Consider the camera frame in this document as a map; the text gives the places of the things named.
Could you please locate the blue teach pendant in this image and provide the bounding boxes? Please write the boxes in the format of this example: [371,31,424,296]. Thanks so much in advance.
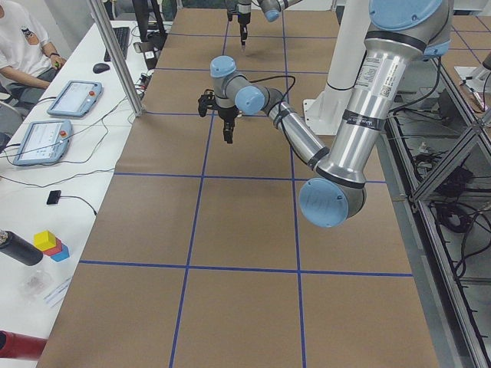
[47,80,104,118]
[13,120,73,166]

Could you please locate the black camera cable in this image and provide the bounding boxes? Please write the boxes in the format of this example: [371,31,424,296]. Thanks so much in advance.
[249,74,297,112]

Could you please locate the red cylinder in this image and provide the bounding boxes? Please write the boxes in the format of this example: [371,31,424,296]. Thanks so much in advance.
[1,330,48,360]

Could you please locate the small black box device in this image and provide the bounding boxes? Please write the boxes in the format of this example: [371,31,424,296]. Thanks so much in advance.
[46,190,61,205]

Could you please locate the black computer mouse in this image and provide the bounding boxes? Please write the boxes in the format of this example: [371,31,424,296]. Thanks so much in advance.
[92,63,110,74]

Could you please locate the person in white shirt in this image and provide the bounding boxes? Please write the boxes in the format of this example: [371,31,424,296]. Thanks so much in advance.
[1,1,66,110]

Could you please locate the upper blue teach pendant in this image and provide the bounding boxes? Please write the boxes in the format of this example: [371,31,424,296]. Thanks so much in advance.
[47,80,104,118]

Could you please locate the blue block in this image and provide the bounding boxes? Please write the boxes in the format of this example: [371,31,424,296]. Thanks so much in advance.
[50,244,70,262]

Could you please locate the yellow block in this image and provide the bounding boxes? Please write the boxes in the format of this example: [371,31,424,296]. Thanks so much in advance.
[34,230,57,254]

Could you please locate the black keyboard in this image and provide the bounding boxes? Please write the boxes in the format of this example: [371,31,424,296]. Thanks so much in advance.
[113,27,130,59]

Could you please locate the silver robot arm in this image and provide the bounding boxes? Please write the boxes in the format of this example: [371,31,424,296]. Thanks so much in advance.
[199,1,453,228]
[227,0,301,48]

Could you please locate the brown paper table mat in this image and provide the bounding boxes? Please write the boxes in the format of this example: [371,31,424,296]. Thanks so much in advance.
[39,9,438,367]

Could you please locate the aluminium frame post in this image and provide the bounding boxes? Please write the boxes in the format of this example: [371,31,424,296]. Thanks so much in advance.
[87,0,143,117]

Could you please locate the red block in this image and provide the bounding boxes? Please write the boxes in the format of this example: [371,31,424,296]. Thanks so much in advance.
[43,238,63,257]

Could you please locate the lower blue teach pendant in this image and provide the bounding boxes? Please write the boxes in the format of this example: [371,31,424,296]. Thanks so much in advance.
[13,120,73,166]

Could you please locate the black cylinder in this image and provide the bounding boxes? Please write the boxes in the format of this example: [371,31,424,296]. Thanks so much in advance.
[1,230,43,266]

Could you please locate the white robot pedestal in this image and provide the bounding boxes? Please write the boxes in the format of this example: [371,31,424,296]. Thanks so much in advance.
[303,0,371,135]

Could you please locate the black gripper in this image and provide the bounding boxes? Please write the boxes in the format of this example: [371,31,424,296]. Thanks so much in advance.
[218,107,239,144]
[238,13,250,43]

